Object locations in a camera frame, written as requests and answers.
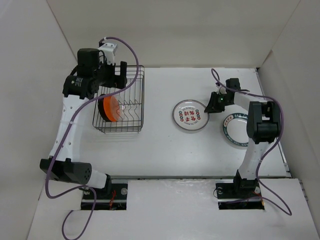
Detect black plate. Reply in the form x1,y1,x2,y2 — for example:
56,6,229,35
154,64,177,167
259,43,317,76
97,98,110,122

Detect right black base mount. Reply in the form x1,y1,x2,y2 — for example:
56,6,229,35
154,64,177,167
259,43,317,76
213,181,265,210

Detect white plate green rim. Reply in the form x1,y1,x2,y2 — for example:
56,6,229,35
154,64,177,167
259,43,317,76
222,112,249,149

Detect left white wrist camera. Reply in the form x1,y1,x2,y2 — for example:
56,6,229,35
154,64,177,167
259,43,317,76
98,42,118,65

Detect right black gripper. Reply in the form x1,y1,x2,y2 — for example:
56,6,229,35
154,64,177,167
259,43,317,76
203,91,232,114

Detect orange plate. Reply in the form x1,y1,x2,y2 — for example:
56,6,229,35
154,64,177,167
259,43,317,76
102,96,120,122

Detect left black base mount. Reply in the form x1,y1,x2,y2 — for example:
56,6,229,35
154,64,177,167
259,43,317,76
80,182,128,211

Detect white plate red characters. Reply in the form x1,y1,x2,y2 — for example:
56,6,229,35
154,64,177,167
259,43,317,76
172,99,210,131

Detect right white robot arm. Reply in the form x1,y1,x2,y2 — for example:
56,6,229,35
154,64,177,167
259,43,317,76
204,78,284,200

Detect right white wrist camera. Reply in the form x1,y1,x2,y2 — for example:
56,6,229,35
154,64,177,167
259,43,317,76
217,86,227,95

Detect clear glass plate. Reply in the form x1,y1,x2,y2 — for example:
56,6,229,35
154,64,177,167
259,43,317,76
109,95,126,122

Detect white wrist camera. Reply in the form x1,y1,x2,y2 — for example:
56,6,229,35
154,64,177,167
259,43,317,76
98,42,118,65
217,86,227,95

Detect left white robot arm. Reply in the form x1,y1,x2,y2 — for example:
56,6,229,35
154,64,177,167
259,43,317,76
39,43,127,199

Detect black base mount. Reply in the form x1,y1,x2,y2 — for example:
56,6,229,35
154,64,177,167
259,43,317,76
80,182,128,211
213,181,265,210

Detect grey wire dish rack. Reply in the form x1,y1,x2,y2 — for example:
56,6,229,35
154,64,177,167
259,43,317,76
92,65,145,134

